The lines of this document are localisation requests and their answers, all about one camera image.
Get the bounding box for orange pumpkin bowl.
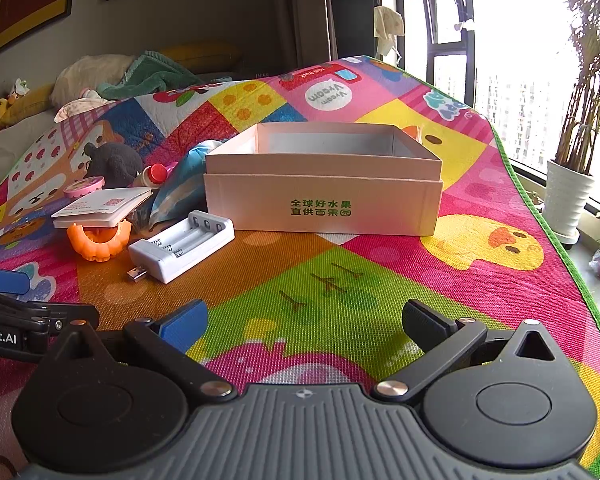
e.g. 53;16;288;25
67;220;132;262

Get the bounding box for white card booklet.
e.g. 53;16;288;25
52;188;152;229

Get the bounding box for pink-lidded yellow pudding cup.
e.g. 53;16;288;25
64;176;105;200

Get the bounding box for blue wet wipes pack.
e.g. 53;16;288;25
129;140;223;233

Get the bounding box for black plush toy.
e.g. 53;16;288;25
84;142;145;188

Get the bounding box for small red-capped white bottle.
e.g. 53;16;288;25
133;162;169;188

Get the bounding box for colourful cartoon play mat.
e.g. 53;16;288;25
0;56;600;475

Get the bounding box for yellow plush toys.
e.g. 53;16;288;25
0;78;54;131

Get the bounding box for pink cardboard box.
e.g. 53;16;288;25
204;122;443;236

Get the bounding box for white plant pot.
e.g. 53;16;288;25
542;160;594;246

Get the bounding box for pink white cloth bundle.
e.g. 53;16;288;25
54;89;114;124

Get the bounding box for beige pillow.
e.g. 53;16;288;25
50;54;135;108

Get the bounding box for green towel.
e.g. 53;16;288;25
96;50;202;101

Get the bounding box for yellow cushion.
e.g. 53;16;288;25
159;40;242;74

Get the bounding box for tall green plant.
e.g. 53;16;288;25
554;0;600;174

